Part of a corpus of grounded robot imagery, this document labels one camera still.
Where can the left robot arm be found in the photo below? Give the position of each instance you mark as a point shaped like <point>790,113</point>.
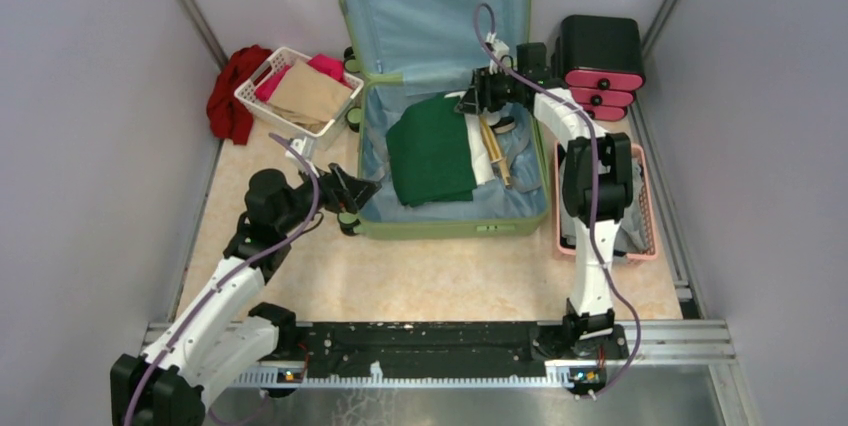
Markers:
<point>178,377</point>

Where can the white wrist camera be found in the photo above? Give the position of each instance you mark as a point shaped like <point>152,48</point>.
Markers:
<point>304,146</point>
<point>501,58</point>

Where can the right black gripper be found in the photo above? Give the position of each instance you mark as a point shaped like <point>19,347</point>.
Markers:
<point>482,96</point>

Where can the pink plastic basket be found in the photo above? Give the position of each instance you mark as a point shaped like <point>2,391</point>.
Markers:
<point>645,200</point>

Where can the tan folded cloth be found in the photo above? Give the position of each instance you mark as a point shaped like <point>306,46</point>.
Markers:
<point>312,112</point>

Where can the green hard-shell suitcase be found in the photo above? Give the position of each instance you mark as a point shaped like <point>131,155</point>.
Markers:
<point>412,50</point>

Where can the round white black item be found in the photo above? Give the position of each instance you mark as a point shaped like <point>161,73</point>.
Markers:
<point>504,125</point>

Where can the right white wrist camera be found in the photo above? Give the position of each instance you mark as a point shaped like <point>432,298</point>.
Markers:
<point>501,58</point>

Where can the white garment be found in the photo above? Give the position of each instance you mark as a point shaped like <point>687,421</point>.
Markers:
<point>480,160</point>

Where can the white plastic basket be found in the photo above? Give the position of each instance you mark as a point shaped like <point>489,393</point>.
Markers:
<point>246,94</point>

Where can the red cloth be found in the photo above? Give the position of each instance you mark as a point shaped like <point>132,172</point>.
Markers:
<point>228,117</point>

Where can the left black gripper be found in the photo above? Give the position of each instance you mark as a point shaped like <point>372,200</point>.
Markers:
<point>361,190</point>

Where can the black pink drawer cabinet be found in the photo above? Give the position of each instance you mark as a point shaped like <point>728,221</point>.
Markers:
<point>599,59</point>

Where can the pink folded cloth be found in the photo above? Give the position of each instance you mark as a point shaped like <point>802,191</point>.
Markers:
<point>298,79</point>

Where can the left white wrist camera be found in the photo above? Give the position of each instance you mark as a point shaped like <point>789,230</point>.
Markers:
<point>304,146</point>

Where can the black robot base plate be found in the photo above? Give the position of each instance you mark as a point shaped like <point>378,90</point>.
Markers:
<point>452,351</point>

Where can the aluminium frame rail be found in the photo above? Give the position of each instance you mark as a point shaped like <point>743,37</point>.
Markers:
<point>651,343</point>

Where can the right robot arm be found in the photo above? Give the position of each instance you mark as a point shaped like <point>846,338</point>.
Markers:
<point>596,186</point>

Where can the grey garment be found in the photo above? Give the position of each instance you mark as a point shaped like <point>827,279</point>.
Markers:
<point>633,220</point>

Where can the dark green garment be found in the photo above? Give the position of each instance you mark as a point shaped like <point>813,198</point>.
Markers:
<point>429,154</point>

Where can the wooden stick bundle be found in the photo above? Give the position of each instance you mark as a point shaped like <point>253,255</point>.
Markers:
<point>496,155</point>

